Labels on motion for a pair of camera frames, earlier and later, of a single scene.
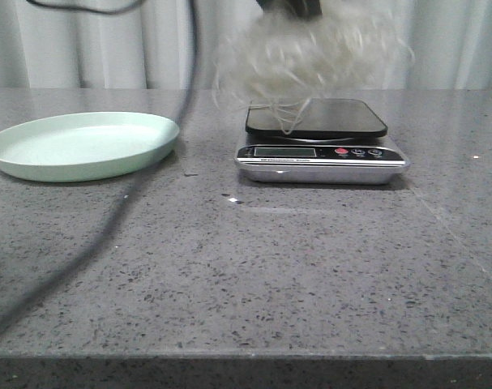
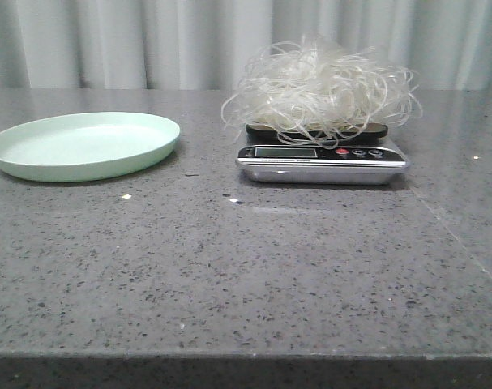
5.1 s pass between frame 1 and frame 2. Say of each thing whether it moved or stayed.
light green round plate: stayed
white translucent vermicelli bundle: moved
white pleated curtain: stayed
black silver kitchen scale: stayed
